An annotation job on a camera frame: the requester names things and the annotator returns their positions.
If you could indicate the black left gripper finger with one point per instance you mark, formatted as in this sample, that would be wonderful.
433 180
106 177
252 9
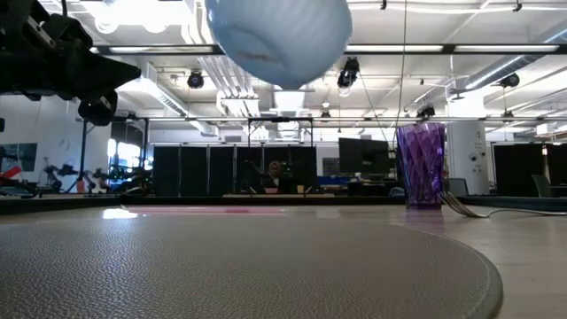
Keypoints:
71 31
97 77

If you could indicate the blue plastic bowl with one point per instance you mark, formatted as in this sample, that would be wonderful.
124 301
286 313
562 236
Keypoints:
283 40

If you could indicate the purple faceted plastic tumbler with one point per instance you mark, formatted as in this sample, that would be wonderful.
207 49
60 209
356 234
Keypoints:
421 168

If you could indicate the silver metal fork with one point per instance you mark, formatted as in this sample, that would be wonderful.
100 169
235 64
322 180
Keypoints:
460 210

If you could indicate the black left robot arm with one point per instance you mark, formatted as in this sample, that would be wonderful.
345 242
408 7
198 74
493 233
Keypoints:
5 53

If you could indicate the black ceiling spotlight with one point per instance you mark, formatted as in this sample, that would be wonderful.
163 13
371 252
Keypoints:
510 80
195 80

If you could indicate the black background robot arms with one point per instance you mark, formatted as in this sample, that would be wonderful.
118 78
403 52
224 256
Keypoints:
124 175

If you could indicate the black partition panel row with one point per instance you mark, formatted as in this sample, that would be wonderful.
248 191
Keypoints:
195 170
516 170

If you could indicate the person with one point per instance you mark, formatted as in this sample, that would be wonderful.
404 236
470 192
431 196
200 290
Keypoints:
274 177

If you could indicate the round grey leather placemat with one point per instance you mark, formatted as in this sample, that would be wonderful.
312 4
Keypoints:
221 266

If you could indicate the black computer monitor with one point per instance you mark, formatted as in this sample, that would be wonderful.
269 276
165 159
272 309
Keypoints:
363 155

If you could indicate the black rig crossbar with lights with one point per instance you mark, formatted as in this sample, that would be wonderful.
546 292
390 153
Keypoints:
447 49

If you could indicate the grey office chair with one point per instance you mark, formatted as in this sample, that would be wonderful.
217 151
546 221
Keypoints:
458 186

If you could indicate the white round pillar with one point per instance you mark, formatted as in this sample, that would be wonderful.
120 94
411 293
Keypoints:
467 155

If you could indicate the dark green chair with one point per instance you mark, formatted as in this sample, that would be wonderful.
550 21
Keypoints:
542 186

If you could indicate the black aluminium table frame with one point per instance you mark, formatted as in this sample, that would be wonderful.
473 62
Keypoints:
66 204

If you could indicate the black overhead camera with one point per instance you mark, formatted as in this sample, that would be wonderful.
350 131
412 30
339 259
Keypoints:
348 73

